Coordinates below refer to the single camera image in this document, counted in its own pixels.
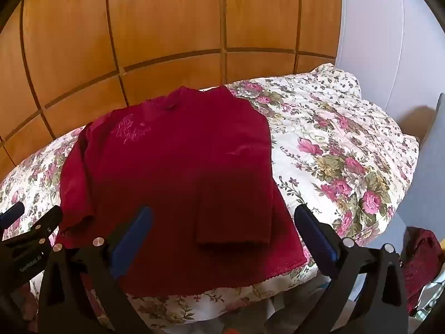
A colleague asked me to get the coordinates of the dark red patterned cloth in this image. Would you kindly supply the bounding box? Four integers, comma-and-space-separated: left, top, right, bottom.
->
400, 228, 444, 315

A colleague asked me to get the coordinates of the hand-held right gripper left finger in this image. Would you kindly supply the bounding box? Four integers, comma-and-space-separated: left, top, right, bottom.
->
38, 206, 154, 334

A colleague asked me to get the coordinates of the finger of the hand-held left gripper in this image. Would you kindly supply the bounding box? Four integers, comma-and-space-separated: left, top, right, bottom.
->
0, 205, 64, 252
0, 201, 26, 232

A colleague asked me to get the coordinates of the dark red embroidered sweater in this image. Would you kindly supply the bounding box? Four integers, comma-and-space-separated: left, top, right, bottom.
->
56, 85, 308, 298

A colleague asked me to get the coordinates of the grey board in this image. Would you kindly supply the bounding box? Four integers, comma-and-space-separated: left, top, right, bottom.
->
396, 92, 445, 240

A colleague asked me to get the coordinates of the floral quilted blanket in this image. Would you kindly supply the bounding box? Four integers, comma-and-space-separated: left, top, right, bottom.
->
0, 63, 419, 334

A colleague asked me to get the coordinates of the wooden panelled wardrobe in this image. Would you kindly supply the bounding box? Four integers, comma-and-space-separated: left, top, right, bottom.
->
0, 0, 343, 181

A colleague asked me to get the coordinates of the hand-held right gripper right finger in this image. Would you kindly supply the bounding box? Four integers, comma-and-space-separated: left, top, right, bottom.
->
294, 203, 408, 334

